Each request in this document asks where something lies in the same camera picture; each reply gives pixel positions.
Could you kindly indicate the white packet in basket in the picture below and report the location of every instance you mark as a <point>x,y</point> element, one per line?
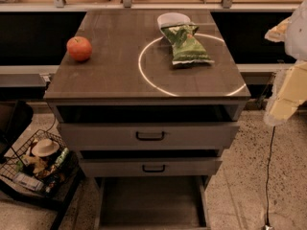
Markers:
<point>27,182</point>

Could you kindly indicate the white bowl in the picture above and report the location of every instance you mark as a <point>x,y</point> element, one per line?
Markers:
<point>172,18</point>

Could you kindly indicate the green bottle in basket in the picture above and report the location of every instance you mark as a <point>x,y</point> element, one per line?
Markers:
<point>62,157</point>

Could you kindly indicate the green chip bag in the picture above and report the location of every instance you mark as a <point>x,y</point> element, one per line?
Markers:
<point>186,48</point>

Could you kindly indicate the grey top drawer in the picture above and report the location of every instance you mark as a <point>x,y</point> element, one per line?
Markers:
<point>188,136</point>

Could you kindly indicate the grey drawer cabinet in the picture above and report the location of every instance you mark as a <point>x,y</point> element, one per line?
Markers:
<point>130,79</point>

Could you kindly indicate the grey middle drawer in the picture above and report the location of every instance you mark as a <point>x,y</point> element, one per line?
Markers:
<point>150,167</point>

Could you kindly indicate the black wire basket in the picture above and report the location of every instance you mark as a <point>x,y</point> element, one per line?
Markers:
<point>42,168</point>

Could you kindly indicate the grey bottom drawer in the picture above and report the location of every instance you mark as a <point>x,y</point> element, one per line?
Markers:
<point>152,203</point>

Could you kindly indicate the red apple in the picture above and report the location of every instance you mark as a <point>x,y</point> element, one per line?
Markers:
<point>79,48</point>

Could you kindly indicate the grey drawer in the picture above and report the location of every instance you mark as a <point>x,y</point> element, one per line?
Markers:
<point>150,167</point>
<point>152,203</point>
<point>188,136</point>

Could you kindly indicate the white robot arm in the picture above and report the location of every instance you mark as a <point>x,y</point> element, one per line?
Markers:
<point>289,89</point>

